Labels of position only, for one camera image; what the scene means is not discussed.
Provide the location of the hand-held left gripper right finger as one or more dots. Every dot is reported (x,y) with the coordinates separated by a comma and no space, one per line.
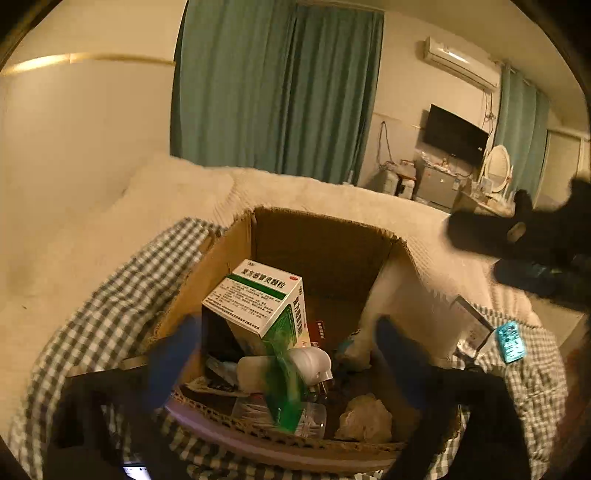
(399,355)

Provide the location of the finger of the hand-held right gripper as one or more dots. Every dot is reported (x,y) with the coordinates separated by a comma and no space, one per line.
(485,233)
(540,281)

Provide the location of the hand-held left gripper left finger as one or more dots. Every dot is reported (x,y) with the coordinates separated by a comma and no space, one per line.
(173,360)

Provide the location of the green white medicine box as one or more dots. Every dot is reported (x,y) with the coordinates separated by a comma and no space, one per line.
(251,300)

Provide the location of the clear floss pick jar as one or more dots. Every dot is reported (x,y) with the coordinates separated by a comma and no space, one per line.
(314,420)

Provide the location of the cardboard box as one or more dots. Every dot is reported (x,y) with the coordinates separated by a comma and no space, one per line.
(323,249)

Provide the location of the vanity table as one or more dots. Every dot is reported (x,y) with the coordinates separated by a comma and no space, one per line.
(480,201)

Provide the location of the oval vanity mirror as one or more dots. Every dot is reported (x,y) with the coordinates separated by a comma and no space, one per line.
(496,168)

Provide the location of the grey mini fridge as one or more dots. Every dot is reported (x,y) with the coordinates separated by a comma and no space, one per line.
(436,187)

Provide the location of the teal blister pack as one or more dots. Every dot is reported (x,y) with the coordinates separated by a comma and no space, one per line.
(510,344)

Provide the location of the crumpled tissue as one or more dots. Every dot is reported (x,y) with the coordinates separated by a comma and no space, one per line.
(364,417)

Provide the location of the white flat pouch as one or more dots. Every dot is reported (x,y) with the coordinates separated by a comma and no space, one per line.
(473,330)

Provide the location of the checked blanket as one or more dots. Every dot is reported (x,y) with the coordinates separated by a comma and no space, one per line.
(106,304)

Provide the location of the black television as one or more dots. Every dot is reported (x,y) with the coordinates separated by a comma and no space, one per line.
(455,134)

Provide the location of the narrow green curtain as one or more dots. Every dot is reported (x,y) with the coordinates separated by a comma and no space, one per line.
(521,129)

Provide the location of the white wardrobe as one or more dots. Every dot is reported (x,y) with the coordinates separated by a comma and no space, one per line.
(565,157)

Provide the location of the smartphone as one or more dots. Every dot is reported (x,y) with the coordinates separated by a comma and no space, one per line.
(137,473)

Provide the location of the white fuzzy blanket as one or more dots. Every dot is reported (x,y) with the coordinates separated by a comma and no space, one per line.
(161,198)

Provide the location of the white air conditioner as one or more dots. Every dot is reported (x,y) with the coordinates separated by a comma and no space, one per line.
(461,60)

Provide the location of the wide green curtain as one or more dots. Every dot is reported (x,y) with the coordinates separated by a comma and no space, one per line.
(277,92)

